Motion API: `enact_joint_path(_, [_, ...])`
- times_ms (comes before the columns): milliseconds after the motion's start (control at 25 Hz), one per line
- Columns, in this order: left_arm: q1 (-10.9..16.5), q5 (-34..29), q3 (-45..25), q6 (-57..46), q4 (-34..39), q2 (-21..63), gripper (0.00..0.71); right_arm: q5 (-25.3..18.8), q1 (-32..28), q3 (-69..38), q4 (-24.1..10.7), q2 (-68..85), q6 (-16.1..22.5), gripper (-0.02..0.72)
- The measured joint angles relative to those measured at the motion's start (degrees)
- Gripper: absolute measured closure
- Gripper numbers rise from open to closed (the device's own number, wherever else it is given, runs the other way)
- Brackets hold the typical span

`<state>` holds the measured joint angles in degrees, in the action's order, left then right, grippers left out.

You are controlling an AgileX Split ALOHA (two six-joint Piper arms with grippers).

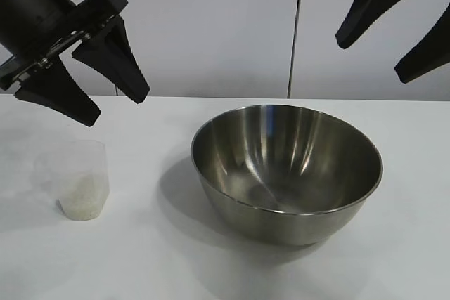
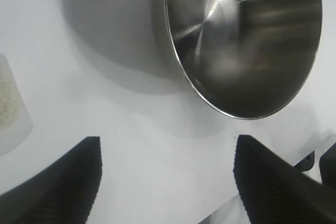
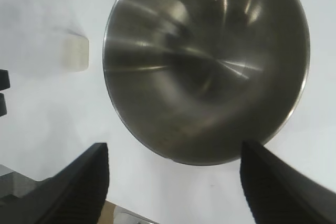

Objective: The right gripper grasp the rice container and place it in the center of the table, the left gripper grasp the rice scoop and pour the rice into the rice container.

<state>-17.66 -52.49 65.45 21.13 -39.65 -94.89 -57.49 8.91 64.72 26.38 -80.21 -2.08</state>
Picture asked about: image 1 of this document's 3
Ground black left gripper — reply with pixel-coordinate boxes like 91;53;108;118
0;0;151;127

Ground clear plastic measuring cup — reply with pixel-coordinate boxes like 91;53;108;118
33;140;110;223

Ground white rice grains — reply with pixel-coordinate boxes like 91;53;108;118
58;169;107;222

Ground stainless steel mixing bowl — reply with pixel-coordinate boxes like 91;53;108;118
190;104;385;247

